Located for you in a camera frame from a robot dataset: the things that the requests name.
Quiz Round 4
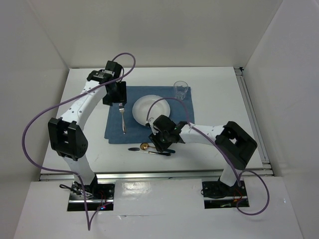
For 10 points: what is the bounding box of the aluminium front rail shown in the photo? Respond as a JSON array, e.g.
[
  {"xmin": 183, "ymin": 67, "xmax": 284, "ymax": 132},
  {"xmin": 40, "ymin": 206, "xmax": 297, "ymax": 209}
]
[{"xmin": 39, "ymin": 170, "xmax": 222, "ymax": 181}]

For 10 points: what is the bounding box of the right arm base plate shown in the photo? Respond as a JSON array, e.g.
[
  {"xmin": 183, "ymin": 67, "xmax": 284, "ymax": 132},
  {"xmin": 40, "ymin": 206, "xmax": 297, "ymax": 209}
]
[{"xmin": 200, "ymin": 180, "xmax": 249, "ymax": 209}]

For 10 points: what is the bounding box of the silver fork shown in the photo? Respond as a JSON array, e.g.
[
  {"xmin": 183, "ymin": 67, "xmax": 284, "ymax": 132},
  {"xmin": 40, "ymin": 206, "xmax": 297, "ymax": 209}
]
[{"xmin": 119, "ymin": 103, "xmax": 126, "ymax": 134}]

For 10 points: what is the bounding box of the blue cloth napkin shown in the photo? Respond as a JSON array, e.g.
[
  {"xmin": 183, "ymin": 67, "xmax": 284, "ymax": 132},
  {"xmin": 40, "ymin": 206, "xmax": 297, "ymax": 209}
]
[{"xmin": 104, "ymin": 86, "xmax": 195, "ymax": 144}]

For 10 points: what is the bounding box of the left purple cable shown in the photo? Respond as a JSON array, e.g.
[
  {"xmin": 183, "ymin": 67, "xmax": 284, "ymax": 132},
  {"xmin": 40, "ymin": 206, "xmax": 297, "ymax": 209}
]
[{"xmin": 21, "ymin": 52, "xmax": 137, "ymax": 231}]

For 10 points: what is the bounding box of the gold spoon teal handle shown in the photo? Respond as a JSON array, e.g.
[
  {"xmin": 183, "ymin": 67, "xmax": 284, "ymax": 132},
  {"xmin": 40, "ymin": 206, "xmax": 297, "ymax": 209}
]
[{"xmin": 140, "ymin": 142, "xmax": 176, "ymax": 154}]

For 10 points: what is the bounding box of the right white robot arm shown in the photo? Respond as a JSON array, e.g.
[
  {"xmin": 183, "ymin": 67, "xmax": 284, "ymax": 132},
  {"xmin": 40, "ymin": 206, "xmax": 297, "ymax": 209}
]
[{"xmin": 146, "ymin": 115, "xmax": 257, "ymax": 195}]

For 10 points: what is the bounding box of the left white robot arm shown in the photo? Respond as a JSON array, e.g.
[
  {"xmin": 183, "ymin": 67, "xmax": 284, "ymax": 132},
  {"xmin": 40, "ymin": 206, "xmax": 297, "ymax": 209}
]
[{"xmin": 48, "ymin": 61, "xmax": 127, "ymax": 199}]

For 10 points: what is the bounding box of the clear plastic cup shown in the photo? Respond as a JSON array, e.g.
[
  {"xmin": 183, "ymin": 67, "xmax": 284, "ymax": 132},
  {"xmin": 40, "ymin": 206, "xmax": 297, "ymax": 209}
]
[{"xmin": 173, "ymin": 81, "xmax": 188, "ymax": 101}]

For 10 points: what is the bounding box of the clear glass bowl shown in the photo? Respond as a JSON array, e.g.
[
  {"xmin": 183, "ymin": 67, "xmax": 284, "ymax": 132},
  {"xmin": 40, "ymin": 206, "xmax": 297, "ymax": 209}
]
[{"xmin": 132, "ymin": 95, "xmax": 170, "ymax": 126}]

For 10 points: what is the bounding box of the purple cable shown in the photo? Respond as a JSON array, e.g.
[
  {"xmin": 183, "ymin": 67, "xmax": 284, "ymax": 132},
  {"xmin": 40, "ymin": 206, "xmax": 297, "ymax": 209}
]
[
  {"xmin": 21, "ymin": 52, "xmax": 137, "ymax": 231},
  {"xmin": 147, "ymin": 97, "xmax": 271, "ymax": 215}
]

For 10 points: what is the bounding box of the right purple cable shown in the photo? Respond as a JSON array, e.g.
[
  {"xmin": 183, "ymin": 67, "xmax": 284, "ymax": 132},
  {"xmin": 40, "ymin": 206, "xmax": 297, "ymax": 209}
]
[{"xmin": 147, "ymin": 97, "xmax": 271, "ymax": 215}]

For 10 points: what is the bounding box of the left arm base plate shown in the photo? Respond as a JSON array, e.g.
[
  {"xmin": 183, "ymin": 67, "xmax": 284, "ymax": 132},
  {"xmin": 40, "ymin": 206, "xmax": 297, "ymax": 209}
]
[{"xmin": 59, "ymin": 183, "xmax": 115, "ymax": 212}]

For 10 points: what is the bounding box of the silver table knife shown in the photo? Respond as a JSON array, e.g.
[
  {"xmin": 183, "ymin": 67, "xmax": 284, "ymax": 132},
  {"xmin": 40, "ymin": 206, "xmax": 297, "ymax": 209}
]
[{"xmin": 128, "ymin": 147, "xmax": 171, "ymax": 156}]

